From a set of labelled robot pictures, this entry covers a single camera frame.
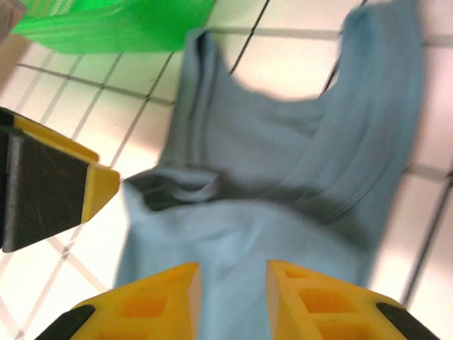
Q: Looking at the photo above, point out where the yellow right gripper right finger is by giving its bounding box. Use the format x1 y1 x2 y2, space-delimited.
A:
265 260 443 340

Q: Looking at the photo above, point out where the green plastic basket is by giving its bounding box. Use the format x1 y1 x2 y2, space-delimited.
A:
10 0 217 56

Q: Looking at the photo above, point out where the plain blue tank top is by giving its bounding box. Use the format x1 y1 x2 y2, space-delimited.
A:
113 0 431 340

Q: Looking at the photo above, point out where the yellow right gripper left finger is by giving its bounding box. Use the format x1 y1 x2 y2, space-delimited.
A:
35 261 201 340

